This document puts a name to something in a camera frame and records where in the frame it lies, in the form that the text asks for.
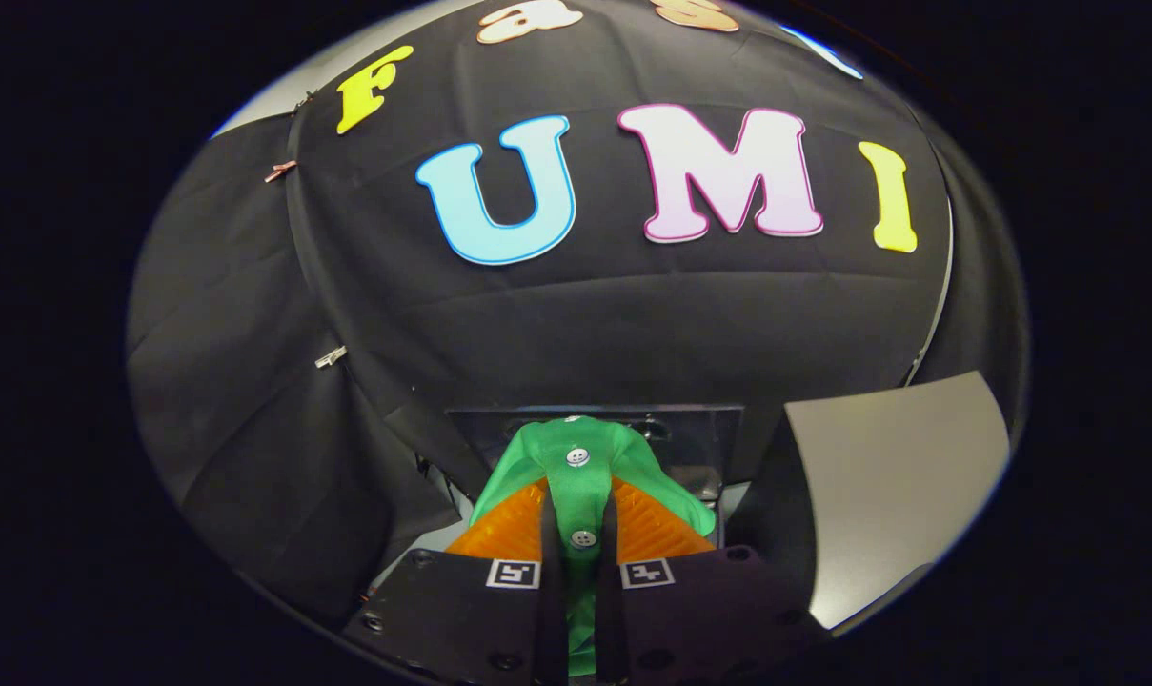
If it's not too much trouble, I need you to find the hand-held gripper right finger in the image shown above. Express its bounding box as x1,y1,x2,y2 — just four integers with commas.
595,476,832,686

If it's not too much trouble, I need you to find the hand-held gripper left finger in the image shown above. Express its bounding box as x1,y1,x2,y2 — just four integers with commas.
340,476,573,686

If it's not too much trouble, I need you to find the green polo shirt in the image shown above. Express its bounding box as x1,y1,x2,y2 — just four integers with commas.
469,415,717,679

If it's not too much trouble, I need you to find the grey top-load washing machine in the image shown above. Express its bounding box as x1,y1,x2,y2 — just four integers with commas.
414,405,748,573

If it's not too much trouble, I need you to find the black backdrop cloth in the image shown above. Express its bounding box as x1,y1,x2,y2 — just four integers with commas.
126,0,1029,630

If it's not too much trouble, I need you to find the grey cabinet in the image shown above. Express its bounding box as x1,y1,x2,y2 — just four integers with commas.
783,370,1012,632

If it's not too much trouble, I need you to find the white frame pole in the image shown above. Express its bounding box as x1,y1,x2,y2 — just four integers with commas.
904,195,955,384

